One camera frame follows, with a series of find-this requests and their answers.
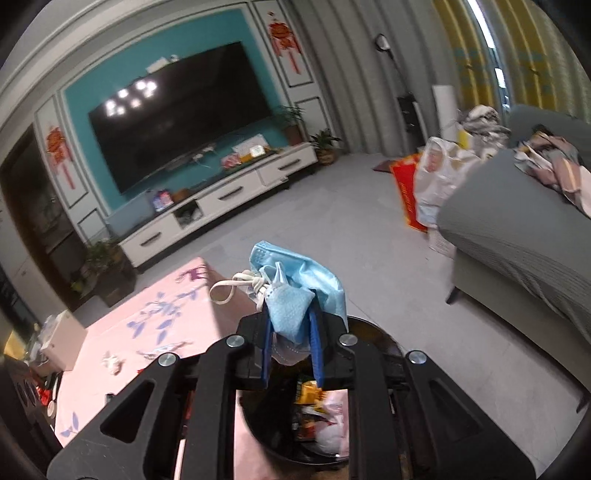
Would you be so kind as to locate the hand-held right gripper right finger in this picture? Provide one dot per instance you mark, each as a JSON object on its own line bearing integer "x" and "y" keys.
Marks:
{"x": 316, "y": 355}

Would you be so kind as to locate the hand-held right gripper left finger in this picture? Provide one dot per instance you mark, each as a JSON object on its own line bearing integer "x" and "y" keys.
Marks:
{"x": 267, "y": 355}

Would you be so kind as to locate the blue face mask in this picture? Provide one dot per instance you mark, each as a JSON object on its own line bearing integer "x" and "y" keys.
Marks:
{"x": 291, "y": 300}

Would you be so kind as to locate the black trash bin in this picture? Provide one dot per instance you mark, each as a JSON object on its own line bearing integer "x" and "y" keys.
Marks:
{"x": 268, "y": 438}

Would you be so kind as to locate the white tissue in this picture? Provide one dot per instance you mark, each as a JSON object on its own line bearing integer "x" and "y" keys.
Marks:
{"x": 112, "y": 363}

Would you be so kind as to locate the red snack packet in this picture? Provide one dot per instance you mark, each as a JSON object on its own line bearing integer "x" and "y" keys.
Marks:
{"x": 307, "y": 424}

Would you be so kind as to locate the pink printed tablecloth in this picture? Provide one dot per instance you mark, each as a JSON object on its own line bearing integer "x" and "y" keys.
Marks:
{"x": 184, "y": 300}

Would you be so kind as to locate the white tv cabinet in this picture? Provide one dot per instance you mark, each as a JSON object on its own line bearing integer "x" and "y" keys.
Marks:
{"x": 231, "y": 194}

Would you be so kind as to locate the small brown box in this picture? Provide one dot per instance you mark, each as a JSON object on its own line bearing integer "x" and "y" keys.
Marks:
{"x": 180, "y": 195}

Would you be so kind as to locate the bushy potted plant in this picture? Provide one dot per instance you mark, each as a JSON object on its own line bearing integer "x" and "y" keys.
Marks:
{"x": 104, "y": 272}

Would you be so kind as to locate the red paper bag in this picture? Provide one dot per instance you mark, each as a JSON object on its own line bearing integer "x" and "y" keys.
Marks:
{"x": 406, "y": 194}

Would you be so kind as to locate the blue red display box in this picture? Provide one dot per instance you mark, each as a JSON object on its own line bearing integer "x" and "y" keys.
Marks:
{"x": 161, "y": 201}

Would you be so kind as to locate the translucent storage box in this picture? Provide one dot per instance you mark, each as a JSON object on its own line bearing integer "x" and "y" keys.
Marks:
{"x": 131, "y": 217}

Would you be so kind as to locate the pink flat box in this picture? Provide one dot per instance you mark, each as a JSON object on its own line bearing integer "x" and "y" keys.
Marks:
{"x": 230, "y": 160}

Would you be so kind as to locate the dark floor mat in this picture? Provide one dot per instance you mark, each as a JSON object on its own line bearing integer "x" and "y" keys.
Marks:
{"x": 382, "y": 166}

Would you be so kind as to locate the white box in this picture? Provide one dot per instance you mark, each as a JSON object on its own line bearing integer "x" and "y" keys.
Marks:
{"x": 62, "y": 339}

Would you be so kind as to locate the small potted plant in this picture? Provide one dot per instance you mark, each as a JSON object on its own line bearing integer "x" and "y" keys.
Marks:
{"x": 325, "y": 147}

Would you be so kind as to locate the white power strip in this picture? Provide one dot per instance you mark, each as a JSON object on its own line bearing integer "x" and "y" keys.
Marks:
{"x": 203, "y": 153}

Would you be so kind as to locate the white desk calendar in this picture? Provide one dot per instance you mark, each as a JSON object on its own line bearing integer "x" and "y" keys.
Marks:
{"x": 249, "y": 144}

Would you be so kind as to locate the white plastic bag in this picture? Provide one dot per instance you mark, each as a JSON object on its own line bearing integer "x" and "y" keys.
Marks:
{"x": 438, "y": 180}

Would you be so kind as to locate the grey sofa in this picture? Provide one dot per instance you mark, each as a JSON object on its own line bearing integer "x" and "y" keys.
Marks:
{"x": 508, "y": 240}

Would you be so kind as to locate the tall potted plant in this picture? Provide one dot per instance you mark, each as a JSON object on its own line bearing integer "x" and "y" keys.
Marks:
{"x": 290, "y": 124}

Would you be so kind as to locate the black television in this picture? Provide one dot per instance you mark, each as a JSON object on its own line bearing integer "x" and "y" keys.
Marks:
{"x": 184, "y": 115}

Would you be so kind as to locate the dark wooden cabinet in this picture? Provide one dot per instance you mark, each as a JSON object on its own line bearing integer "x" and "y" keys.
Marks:
{"x": 37, "y": 221}

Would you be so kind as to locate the upright vacuum cleaner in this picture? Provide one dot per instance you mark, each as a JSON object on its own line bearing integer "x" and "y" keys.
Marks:
{"x": 401, "y": 101}

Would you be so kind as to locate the grey curtain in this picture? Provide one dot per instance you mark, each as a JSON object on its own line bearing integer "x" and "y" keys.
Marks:
{"x": 369, "y": 83}

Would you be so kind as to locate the patterned cloth pile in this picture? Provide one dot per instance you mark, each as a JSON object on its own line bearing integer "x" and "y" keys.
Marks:
{"x": 485, "y": 127}

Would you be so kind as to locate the red knot decoration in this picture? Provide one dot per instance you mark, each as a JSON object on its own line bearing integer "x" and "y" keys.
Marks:
{"x": 59, "y": 152}
{"x": 282, "y": 39}

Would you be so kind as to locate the pink grey clothes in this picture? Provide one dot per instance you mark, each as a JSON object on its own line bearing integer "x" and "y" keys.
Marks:
{"x": 558, "y": 166}

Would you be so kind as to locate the yellow patterned curtain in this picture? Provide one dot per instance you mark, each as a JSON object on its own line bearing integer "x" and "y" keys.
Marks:
{"x": 508, "y": 50}

